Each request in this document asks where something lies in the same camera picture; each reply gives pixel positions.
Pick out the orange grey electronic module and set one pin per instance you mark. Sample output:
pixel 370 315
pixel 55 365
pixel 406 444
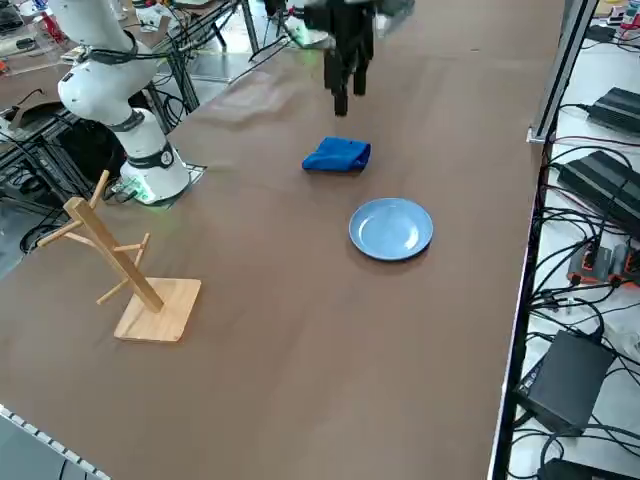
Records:
pixel 590 265
pixel 627 265

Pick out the light blue plastic plate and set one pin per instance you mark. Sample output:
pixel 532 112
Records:
pixel 390 230

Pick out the wooden cup rack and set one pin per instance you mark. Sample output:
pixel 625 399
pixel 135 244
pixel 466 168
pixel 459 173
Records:
pixel 155 310

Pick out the aluminium frame post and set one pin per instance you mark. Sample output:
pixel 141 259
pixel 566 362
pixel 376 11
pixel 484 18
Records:
pixel 562 75

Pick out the large black power brick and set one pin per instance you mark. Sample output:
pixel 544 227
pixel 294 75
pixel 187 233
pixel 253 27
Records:
pixel 600 180

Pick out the blue microfibre cloth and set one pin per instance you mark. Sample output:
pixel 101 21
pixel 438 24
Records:
pixel 335 157

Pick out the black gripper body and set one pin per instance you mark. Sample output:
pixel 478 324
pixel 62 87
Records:
pixel 352 32

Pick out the black power supply box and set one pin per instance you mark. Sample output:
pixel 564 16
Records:
pixel 575 472
pixel 565 380

